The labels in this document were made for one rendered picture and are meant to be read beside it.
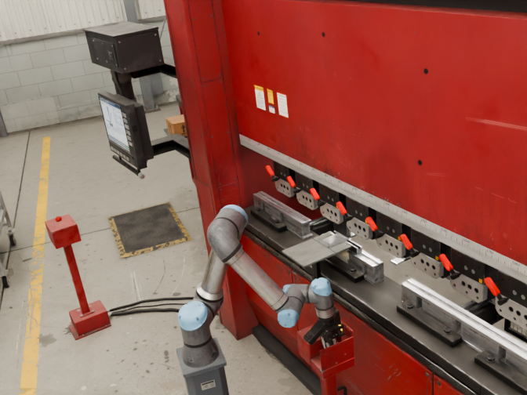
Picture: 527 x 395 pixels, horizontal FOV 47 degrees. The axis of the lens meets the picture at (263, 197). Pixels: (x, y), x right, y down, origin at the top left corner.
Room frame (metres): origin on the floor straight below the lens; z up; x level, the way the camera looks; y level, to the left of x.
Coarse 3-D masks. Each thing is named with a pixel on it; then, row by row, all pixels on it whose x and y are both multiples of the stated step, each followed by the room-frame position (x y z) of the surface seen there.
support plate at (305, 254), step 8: (328, 232) 2.54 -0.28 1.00; (312, 240) 2.48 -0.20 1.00; (288, 248) 2.43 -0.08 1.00; (296, 248) 2.42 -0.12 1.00; (304, 248) 2.41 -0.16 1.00; (312, 248) 2.40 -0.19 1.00; (320, 248) 2.39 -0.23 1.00; (328, 248) 2.38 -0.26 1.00; (336, 248) 2.37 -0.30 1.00; (344, 248) 2.37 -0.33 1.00; (288, 256) 2.37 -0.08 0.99; (296, 256) 2.35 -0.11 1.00; (304, 256) 2.34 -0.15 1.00; (312, 256) 2.33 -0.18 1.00; (320, 256) 2.32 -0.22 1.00; (328, 256) 2.32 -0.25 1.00; (304, 264) 2.27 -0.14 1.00
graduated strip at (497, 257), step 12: (252, 144) 3.08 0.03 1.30; (276, 156) 2.86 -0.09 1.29; (300, 168) 2.67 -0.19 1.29; (312, 168) 2.58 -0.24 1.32; (336, 180) 2.41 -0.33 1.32; (360, 192) 2.27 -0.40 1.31; (384, 204) 2.14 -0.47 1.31; (408, 216) 2.02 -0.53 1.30; (432, 228) 1.91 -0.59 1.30; (456, 240) 1.81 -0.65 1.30; (468, 240) 1.76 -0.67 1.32; (480, 252) 1.72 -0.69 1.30; (492, 252) 1.68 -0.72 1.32; (504, 264) 1.63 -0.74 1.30; (516, 264) 1.60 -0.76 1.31
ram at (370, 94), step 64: (256, 0) 2.88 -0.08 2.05; (320, 0) 2.52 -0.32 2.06; (256, 64) 2.94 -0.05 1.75; (320, 64) 2.47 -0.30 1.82; (384, 64) 2.12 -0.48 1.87; (448, 64) 1.85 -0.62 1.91; (512, 64) 1.65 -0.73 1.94; (256, 128) 3.01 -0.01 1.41; (320, 128) 2.50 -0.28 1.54; (384, 128) 2.13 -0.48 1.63; (448, 128) 1.85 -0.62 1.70; (512, 128) 1.64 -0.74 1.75; (384, 192) 2.14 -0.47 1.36; (448, 192) 1.85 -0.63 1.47; (512, 192) 1.62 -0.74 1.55; (512, 256) 1.61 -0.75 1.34
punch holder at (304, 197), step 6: (300, 174) 2.67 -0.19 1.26; (300, 180) 2.67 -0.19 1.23; (306, 180) 2.63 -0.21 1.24; (312, 180) 2.58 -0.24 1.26; (300, 186) 2.68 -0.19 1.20; (306, 186) 2.63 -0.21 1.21; (312, 186) 2.59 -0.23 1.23; (318, 186) 2.60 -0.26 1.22; (300, 192) 2.68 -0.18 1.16; (306, 192) 2.64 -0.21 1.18; (318, 192) 2.60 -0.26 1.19; (300, 198) 2.68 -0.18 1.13; (306, 198) 2.64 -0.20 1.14; (312, 198) 2.59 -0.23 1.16; (306, 204) 2.64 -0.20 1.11; (312, 204) 2.59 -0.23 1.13
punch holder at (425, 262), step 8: (416, 232) 1.98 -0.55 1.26; (416, 240) 1.98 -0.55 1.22; (424, 240) 1.94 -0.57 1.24; (432, 240) 1.91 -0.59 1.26; (416, 248) 1.98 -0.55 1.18; (424, 248) 1.94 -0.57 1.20; (432, 248) 1.91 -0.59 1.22; (440, 248) 1.88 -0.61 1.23; (448, 248) 1.89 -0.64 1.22; (416, 256) 1.98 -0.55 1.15; (424, 256) 1.94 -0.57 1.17; (432, 256) 1.91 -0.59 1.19; (448, 256) 1.90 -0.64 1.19; (416, 264) 1.98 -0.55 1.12; (424, 264) 1.94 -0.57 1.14; (432, 264) 1.91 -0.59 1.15; (440, 264) 1.88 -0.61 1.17; (424, 272) 1.94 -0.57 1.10; (432, 272) 1.90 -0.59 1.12; (440, 272) 1.88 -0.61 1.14; (448, 272) 1.90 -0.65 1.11
